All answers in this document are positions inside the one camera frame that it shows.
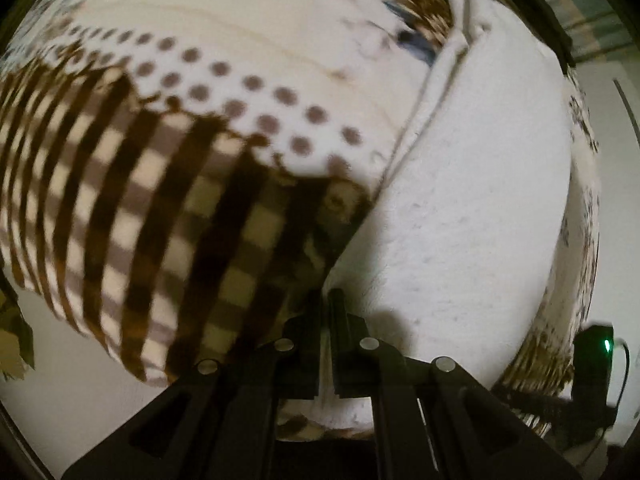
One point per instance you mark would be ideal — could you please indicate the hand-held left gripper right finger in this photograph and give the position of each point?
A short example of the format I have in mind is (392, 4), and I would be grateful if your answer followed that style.
(346, 360)

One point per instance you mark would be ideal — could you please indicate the olive patterned cloth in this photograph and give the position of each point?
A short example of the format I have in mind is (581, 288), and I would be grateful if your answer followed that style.
(12, 330)

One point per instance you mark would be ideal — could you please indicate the white small garment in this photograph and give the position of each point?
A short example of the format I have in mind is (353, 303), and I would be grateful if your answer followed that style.
(475, 210)

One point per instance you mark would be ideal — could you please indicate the dark frame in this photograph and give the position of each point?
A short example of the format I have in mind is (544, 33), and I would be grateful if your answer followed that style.
(530, 5)

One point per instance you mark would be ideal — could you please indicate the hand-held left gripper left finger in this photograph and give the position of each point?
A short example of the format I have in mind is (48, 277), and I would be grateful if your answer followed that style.
(304, 360)

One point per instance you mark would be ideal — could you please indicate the black device with green light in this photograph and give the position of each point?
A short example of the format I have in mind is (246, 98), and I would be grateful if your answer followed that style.
(621, 375)

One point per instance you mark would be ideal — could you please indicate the brown checked dotted blanket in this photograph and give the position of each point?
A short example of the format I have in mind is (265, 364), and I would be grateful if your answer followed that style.
(200, 35)

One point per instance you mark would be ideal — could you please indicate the striped light curtain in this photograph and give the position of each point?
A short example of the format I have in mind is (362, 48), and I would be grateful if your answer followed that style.
(575, 5)

